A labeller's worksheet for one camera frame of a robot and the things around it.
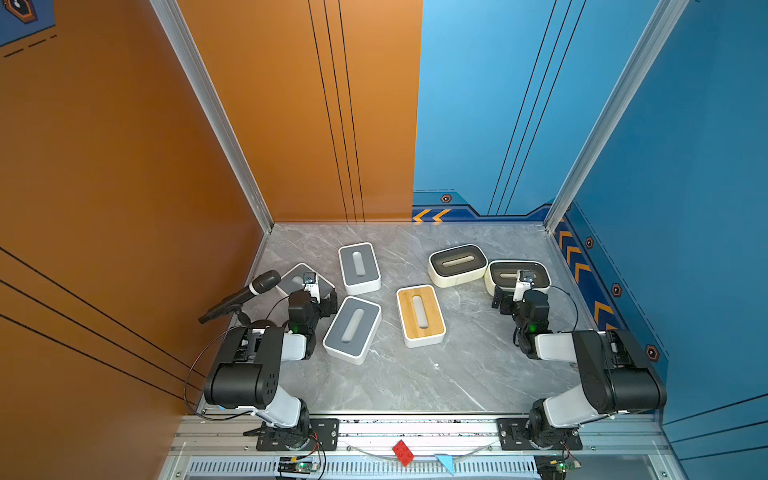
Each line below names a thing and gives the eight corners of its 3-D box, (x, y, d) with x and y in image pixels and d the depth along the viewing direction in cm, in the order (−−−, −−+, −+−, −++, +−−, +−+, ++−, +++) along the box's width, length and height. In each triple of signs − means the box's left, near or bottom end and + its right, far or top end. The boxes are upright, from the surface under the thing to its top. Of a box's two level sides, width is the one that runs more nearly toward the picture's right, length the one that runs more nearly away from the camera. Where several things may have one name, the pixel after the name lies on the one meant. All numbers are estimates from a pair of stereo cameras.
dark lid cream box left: (433, 290, 102) (435, 280, 97) (423, 262, 110) (424, 251, 105) (489, 280, 105) (494, 269, 100) (476, 253, 112) (479, 242, 108)
